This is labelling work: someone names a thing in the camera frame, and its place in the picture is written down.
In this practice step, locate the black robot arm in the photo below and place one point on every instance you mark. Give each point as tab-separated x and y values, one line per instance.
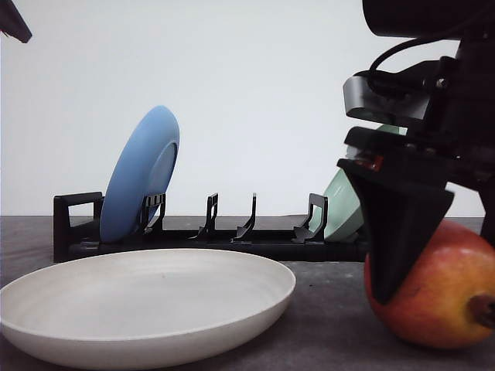
451	19

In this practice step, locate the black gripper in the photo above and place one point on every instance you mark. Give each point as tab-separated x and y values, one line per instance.
456	145

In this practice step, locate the blue plate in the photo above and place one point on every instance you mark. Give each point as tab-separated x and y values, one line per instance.
144	167

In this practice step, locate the black camera cable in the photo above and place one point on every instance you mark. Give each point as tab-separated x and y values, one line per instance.
397	45

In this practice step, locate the red yellow pomegranate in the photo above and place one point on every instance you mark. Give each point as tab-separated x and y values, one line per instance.
446	300

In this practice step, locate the black dish rack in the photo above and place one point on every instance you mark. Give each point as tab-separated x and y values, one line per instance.
77	233

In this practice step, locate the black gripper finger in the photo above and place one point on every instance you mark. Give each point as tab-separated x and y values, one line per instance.
12	23

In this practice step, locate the white plate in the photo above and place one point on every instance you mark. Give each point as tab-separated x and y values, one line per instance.
139	307

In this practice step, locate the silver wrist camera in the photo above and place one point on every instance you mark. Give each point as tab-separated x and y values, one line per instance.
390	98

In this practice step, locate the green plate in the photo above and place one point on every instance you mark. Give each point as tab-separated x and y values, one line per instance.
344	215

